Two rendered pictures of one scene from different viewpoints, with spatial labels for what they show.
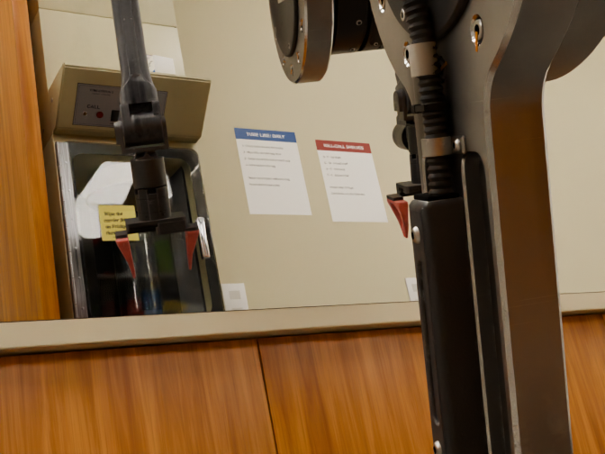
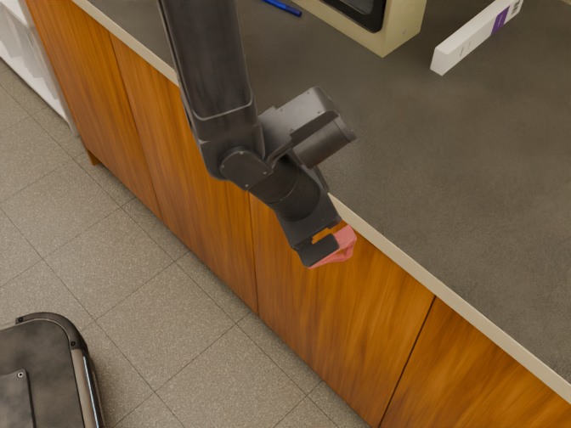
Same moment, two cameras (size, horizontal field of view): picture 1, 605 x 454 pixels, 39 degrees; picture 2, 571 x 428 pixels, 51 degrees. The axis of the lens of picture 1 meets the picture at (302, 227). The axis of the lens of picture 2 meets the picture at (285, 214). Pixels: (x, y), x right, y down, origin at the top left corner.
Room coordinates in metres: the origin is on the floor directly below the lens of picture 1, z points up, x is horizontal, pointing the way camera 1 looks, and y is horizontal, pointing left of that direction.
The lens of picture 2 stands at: (1.40, -0.65, 1.68)
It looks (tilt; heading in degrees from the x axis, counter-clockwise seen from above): 54 degrees down; 80
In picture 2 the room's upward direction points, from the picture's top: straight up
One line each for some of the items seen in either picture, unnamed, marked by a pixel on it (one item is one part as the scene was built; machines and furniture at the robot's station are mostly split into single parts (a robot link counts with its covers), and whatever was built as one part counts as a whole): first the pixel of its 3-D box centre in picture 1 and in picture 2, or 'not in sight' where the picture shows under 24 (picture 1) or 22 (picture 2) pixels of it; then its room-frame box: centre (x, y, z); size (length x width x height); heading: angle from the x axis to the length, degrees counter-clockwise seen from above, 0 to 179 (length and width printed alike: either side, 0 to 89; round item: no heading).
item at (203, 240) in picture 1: (199, 240); not in sight; (1.66, 0.21, 1.17); 0.05 x 0.03 x 0.10; 34
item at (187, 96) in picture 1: (134, 104); not in sight; (1.59, 0.29, 1.46); 0.32 x 0.12 x 0.10; 124
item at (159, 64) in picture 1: (158, 74); not in sight; (1.62, 0.24, 1.54); 0.05 x 0.05 x 0.06; 42
